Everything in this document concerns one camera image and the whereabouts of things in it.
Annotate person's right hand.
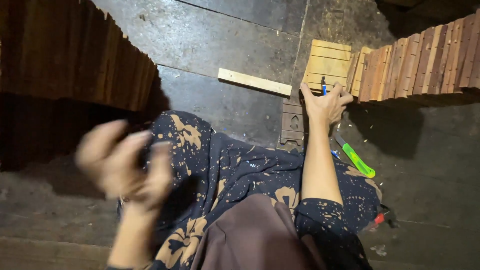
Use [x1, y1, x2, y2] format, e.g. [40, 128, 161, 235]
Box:
[299, 81, 355, 127]

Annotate person's left hand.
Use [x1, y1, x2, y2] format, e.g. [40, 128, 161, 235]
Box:
[74, 119, 175, 211]

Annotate stack of dark wooden panels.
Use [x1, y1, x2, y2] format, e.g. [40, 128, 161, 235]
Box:
[0, 0, 161, 114]

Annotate person's dark floral dress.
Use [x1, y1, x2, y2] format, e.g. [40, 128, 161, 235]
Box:
[117, 110, 383, 270]

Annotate light wooden plank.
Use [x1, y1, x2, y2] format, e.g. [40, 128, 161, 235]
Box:
[217, 67, 293, 97]

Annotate person's brown scarf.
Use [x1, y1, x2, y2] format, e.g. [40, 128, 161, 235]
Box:
[190, 193, 328, 270]

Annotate dark carved wooden panel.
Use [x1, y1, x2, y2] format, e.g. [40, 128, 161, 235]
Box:
[279, 100, 307, 148]

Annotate light slatted wooden panel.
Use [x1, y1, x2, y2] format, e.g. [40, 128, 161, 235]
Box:
[301, 39, 352, 95]

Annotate green utility knife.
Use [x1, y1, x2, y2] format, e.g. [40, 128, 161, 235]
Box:
[334, 134, 376, 179]

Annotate red and black tool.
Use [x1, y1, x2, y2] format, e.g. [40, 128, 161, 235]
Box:
[369, 204, 400, 230]

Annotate row of reddish wooden panels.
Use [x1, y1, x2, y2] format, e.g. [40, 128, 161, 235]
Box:
[345, 9, 480, 103]

